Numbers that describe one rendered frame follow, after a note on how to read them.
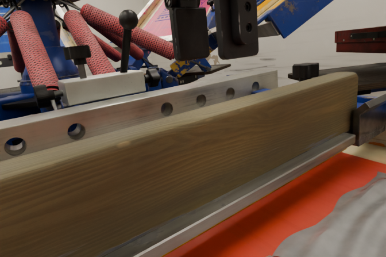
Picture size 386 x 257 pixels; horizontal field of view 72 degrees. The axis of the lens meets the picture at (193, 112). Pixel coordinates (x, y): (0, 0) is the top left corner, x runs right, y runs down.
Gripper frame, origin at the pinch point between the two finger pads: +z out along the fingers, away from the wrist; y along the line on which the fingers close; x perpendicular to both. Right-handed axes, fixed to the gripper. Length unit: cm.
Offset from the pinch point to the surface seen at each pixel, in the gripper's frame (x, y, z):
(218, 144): -1.1, 1.1, 8.0
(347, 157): 19.6, 0.5, 16.1
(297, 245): 2.1, 5.4, 15.9
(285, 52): 200, -141, 13
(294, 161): 7.3, 1.6, 12.1
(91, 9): 11, -68, -13
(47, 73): -5.7, -46.2, 3.0
